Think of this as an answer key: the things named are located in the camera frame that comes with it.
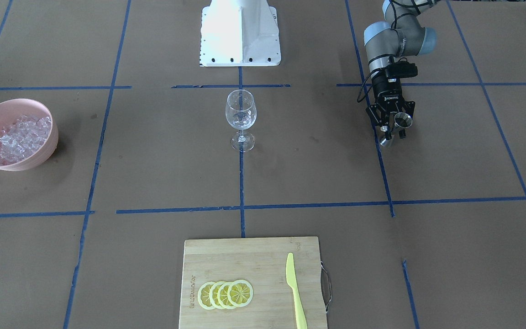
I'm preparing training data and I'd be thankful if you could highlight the wooden cutting board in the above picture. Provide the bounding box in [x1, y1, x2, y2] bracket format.
[178, 237, 328, 329]

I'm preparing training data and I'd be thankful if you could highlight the lemon slice stack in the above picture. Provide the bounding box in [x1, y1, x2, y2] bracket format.
[197, 279, 254, 310]

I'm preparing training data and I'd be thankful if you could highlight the pink ice bowl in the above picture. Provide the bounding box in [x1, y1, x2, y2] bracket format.
[0, 98, 58, 171]

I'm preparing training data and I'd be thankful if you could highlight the steel jigger measure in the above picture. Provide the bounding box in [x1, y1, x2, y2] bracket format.
[379, 114, 398, 147]

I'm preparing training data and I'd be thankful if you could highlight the white pedestal column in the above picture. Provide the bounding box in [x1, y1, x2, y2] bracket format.
[199, 0, 282, 67]

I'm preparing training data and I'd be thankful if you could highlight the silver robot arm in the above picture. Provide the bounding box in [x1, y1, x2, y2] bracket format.
[364, 0, 437, 146]

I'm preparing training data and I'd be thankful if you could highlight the clear wine glass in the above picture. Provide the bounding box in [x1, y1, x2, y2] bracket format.
[225, 89, 257, 153]

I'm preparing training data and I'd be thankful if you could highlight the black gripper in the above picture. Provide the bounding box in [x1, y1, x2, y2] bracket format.
[366, 69, 416, 139]

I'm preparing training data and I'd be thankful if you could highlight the yellow plastic knife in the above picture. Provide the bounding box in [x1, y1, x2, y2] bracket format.
[284, 252, 308, 329]

